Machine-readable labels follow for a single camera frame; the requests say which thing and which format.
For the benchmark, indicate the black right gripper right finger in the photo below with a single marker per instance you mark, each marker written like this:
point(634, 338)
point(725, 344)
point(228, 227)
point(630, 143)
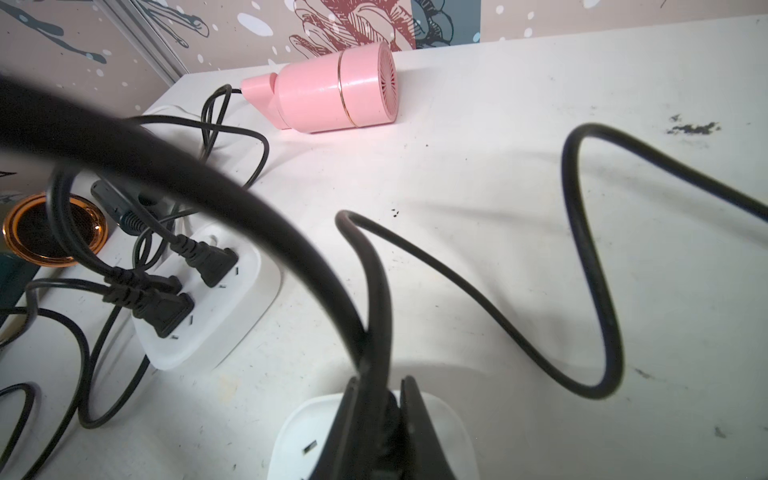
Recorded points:
point(423, 456)

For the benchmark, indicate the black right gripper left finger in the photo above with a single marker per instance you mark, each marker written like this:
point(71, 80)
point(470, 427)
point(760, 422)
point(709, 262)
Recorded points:
point(349, 449)

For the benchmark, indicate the white power strip right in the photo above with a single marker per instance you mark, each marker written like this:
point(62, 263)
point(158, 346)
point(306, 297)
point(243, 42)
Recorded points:
point(303, 436)

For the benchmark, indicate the white power strip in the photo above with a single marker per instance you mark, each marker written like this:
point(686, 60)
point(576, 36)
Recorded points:
point(223, 315)
point(303, 436)

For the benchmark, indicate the white power strip left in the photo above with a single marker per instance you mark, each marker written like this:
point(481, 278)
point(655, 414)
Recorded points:
point(223, 315)

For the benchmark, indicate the dark green small hair dryer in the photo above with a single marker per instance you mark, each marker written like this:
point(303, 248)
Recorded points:
point(121, 208)

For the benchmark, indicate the pink folding hair dryer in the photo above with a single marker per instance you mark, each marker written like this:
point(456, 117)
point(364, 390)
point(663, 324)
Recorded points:
point(353, 88)

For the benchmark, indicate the green copper long hair dryer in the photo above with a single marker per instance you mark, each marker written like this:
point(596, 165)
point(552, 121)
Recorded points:
point(28, 244)

